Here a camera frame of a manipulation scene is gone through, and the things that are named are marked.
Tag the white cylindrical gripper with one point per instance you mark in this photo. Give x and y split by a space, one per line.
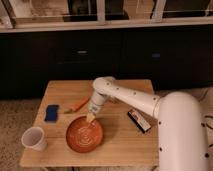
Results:
95 105

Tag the orange ceramic bowl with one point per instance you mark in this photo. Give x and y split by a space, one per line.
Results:
83 136

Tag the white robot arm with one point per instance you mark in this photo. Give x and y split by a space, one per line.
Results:
182 135

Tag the orange carrot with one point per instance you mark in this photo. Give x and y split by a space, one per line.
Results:
76 106

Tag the wooden table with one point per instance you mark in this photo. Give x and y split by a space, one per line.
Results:
123 144

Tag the blue sponge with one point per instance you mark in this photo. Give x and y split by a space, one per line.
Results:
51 113

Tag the white paper cup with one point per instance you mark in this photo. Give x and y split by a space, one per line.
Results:
34 138

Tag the dark cabinet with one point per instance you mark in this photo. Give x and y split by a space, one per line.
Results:
171 57

